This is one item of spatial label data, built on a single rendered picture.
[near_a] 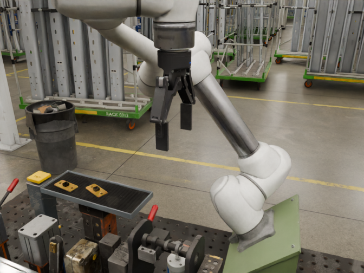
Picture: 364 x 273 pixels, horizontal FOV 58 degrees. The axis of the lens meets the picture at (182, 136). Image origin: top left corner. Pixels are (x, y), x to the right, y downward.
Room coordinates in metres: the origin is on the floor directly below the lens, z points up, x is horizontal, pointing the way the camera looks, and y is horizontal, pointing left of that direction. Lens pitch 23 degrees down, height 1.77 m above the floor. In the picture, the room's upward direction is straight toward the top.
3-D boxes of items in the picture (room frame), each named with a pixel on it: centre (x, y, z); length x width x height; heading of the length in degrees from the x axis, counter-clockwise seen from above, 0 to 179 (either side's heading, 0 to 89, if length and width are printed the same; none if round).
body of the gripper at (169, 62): (0.73, 0.02, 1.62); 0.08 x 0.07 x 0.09; 156
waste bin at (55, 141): (3.25, 1.37, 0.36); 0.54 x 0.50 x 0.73; 161
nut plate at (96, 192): (0.95, 0.29, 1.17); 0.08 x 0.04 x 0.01; 46
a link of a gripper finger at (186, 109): (0.80, -0.01, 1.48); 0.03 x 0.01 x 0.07; 66
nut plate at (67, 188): (0.98, 0.41, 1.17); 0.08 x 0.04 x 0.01; 58
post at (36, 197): (1.06, 0.53, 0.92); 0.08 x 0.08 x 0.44; 66
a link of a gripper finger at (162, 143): (0.67, 0.04, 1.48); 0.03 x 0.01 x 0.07; 66
